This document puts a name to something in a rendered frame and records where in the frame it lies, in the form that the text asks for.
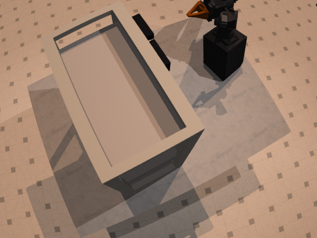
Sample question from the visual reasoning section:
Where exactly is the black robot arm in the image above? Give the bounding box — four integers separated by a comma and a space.
212, 0, 239, 46

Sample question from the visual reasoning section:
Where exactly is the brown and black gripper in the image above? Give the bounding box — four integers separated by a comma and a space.
187, 0, 217, 22

